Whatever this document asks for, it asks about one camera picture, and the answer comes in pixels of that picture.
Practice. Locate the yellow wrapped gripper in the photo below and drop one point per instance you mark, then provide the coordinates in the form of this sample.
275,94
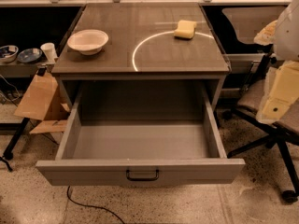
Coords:
288,34

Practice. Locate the grey top drawer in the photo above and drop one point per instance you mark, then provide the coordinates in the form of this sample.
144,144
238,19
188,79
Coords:
120,125

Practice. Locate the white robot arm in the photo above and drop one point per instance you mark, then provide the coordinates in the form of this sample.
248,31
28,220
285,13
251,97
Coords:
290,13

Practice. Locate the grey drawer cabinet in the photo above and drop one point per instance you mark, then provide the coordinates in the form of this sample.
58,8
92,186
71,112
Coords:
142,45

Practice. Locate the black office chair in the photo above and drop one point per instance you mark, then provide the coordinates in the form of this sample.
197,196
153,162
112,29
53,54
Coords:
279,133

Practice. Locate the yellow sponge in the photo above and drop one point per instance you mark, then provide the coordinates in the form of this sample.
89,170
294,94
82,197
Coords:
185,29

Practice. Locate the white bowl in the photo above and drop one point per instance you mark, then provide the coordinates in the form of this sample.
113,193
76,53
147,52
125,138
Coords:
88,42

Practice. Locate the white paper cup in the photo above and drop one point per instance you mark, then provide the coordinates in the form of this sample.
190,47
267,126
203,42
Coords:
49,51

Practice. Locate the brown cardboard box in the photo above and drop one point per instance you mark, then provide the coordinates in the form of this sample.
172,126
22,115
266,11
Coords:
42,101

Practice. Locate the blue plate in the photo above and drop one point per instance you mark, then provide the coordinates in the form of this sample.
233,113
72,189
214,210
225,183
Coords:
29,56

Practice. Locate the grey side shelf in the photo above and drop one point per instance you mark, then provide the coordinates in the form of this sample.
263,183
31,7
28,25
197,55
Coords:
16,69

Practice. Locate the black stand leg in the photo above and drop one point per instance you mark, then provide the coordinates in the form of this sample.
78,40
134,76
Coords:
8,153

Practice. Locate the black top drawer handle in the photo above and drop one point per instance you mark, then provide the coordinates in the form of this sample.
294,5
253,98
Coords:
142,176

